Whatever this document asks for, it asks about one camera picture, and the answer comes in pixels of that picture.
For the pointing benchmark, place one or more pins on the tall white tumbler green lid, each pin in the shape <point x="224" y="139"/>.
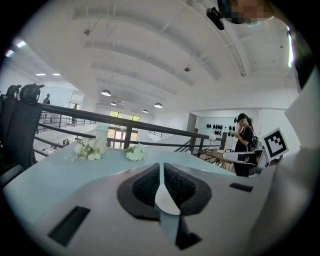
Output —
<point x="102" y="140"/>

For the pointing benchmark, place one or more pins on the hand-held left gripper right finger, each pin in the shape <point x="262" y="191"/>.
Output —
<point x="185" y="187"/>

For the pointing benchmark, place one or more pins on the white round plate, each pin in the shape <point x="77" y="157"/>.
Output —
<point x="166" y="200"/>

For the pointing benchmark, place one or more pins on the white flower bouquet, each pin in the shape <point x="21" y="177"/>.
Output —
<point x="135" y="154"/>
<point x="86" y="151"/>

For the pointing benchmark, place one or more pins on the white globe lamp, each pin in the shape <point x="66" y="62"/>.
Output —
<point x="213" y="137"/>

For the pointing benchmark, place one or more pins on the grey open door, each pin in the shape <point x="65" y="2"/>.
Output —
<point x="192" y="123"/>

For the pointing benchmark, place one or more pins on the group of ceiling panel lights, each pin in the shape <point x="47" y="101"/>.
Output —
<point x="40" y="74"/>

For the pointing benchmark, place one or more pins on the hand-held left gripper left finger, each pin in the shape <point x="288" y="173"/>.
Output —
<point x="140" y="190"/>

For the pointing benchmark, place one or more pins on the black mesh office chair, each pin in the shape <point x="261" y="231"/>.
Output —
<point x="10" y="105"/>
<point x="25" y="130"/>

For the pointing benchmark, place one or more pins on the ceiling tube light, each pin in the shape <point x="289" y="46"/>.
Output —
<point x="290" y="47"/>

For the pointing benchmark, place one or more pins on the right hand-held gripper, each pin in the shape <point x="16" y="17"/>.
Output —
<point x="275" y="146"/>

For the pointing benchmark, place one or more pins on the round ceiling sensor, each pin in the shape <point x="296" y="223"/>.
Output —
<point x="187" y="69"/>

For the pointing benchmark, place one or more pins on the black head-mounted camera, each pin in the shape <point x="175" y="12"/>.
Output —
<point x="216" y="17"/>

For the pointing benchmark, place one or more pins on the group of black wall-hung objects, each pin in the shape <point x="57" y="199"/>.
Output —
<point x="217" y="126"/>

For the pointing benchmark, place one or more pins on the brown wooden side table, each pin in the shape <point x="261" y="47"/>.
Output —
<point x="217" y="155"/>

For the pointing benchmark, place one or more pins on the black-framed window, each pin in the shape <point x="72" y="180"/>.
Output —
<point x="120" y="117"/>

